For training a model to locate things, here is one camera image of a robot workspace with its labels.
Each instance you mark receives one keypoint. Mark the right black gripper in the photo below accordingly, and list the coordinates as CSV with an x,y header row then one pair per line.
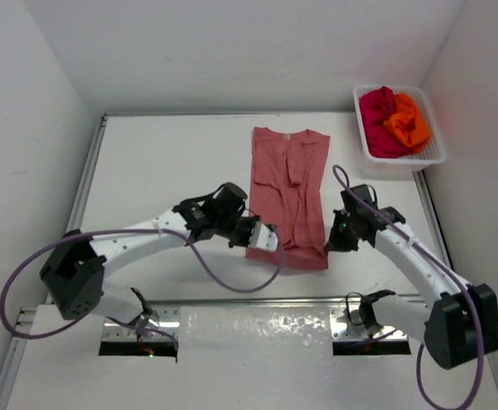
x,y
340,235

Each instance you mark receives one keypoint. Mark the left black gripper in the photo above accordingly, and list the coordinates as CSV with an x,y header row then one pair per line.
x,y
240,233

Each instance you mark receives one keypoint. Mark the salmon pink t shirt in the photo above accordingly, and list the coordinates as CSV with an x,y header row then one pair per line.
x,y
286,175

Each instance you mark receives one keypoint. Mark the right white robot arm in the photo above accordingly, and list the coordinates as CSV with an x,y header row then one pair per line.
x,y
459,320

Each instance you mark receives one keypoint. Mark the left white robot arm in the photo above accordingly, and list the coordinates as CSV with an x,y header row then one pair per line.
x,y
76,272

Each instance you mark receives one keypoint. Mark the white plastic basket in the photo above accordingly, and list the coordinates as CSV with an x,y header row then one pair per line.
x,y
433,154

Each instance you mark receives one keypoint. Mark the orange crumpled t shirt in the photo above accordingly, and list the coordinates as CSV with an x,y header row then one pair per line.
x,y
407,124

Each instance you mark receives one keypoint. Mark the magenta crumpled t shirt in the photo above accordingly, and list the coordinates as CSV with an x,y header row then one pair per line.
x,y
375,108

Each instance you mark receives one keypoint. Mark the white foam front board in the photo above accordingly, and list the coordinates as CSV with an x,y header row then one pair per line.
x,y
230,358

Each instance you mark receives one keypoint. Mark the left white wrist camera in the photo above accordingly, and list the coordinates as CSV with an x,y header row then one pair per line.
x,y
263,237

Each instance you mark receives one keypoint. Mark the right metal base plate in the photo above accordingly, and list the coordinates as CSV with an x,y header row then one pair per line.
x,y
345,331

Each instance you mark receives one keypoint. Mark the metal base plate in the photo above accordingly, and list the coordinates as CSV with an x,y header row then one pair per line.
x,y
161,327
345,331

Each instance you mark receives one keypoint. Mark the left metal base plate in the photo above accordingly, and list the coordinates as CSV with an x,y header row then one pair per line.
x,y
161,327

